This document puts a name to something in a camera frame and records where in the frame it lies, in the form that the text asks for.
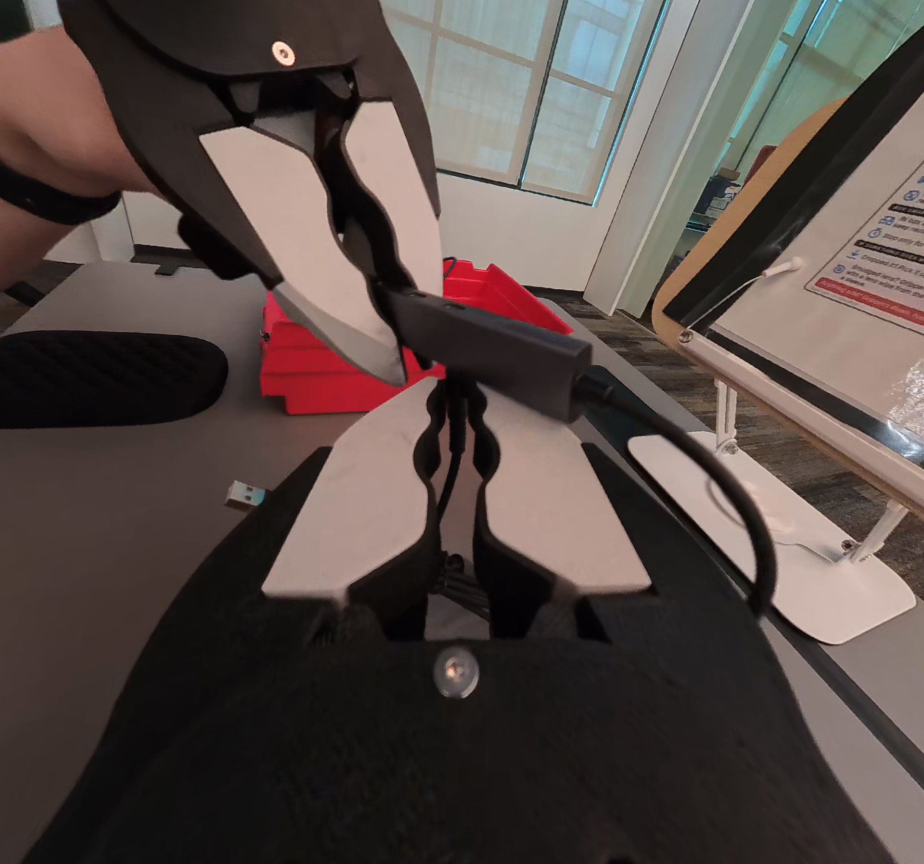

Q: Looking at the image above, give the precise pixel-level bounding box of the red plastic bin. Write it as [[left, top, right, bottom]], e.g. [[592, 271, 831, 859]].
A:
[[258, 256, 576, 417]]

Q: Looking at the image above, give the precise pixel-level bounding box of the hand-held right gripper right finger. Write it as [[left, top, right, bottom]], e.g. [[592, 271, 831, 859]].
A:
[[473, 386, 655, 601]]

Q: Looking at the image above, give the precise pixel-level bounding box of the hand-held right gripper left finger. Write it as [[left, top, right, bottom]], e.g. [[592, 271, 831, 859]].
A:
[[260, 380, 443, 604]]

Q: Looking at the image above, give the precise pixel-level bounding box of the document stand with instruction sheet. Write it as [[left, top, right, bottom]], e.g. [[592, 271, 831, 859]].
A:
[[627, 48, 924, 646]]

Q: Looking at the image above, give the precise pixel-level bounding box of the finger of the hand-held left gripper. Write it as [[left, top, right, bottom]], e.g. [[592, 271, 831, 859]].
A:
[[197, 124, 409, 387], [341, 100, 444, 302]]

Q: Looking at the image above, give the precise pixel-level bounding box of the black mesh pad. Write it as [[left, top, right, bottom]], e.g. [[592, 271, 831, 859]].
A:
[[0, 330, 230, 432]]

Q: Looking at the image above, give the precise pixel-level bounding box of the large paned window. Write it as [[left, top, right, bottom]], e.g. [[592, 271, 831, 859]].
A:
[[345, 0, 687, 206], [715, 0, 924, 179]]

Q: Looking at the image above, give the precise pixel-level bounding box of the black braided usb-c cable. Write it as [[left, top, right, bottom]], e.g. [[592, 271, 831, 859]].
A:
[[222, 379, 501, 627]]

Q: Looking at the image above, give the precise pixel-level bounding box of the person's left hand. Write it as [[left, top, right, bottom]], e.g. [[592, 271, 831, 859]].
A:
[[0, 25, 158, 195]]

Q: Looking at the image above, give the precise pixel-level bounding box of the slim grey usb hub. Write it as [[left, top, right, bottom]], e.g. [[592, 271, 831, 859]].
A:
[[374, 285, 779, 618]]

